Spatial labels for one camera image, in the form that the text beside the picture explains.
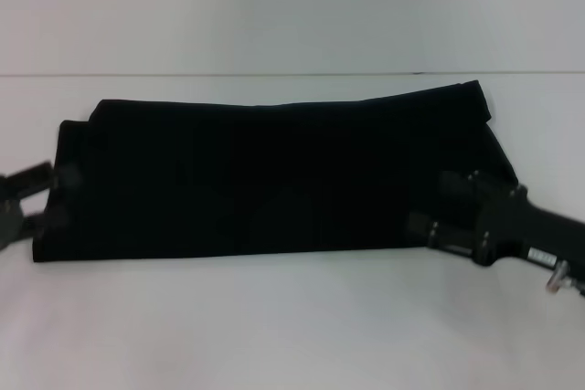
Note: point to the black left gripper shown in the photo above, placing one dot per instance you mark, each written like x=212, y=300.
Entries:
x=9, y=221

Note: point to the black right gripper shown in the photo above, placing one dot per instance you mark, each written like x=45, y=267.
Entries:
x=539, y=235

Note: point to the black shirt with FREE print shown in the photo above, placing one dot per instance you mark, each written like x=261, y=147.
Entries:
x=274, y=180

